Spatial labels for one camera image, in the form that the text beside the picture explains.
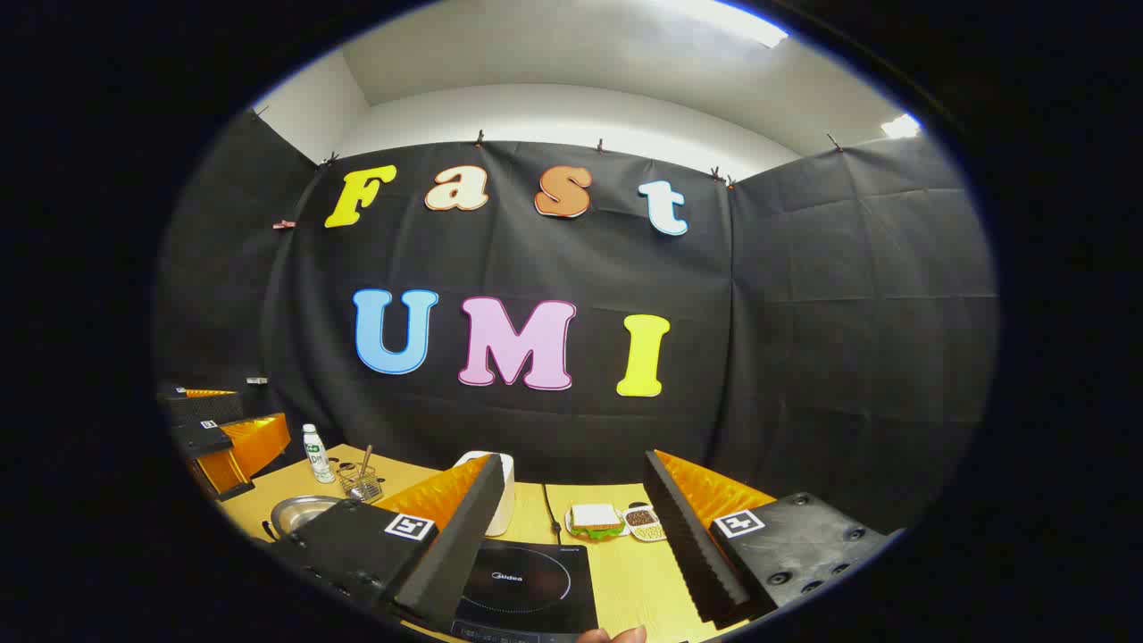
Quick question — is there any white toaster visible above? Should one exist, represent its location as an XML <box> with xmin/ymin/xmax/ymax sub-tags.
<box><xmin>454</xmin><ymin>451</ymin><xmax>516</xmax><ymax>537</ymax></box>

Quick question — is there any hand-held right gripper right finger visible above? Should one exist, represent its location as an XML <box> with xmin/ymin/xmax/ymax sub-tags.
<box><xmin>643</xmin><ymin>449</ymin><xmax>903</xmax><ymax>630</ymax></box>

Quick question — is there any wire mesh utensil basket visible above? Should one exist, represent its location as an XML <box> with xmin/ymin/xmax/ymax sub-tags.
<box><xmin>338</xmin><ymin>461</ymin><xmax>385</xmax><ymax>503</ymax></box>

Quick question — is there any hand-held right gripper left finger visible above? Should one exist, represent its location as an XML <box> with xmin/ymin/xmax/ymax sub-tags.
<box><xmin>268</xmin><ymin>454</ymin><xmax>506</xmax><ymax>633</ymax></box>

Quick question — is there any steel pot with black handles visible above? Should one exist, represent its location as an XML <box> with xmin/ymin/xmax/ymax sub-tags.
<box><xmin>261</xmin><ymin>495</ymin><xmax>347</xmax><ymax>542</ymax></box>

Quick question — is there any sandwich with lettuce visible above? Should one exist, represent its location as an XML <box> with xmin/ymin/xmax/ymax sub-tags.
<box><xmin>570</xmin><ymin>503</ymin><xmax>626</xmax><ymax>541</ymax></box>

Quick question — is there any white divided dish of beans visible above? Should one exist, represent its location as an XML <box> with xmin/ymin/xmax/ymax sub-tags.
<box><xmin>622</xmin><ymin>503</ymin><xmax>667</xmax><ymax>543</ymax></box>

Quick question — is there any black induction cooktop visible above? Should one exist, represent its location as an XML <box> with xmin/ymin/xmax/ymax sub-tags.
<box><xmin>451</xmin><ymin>539</ymin><xmax>599</xmax><ymax>642</ymax></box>

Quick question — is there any clear plastic bottle green label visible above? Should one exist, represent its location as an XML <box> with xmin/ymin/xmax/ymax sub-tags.
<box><xmin>302</xmin><ymin>423</ymin><xmax>337</xmax><ymax>484</ymax></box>

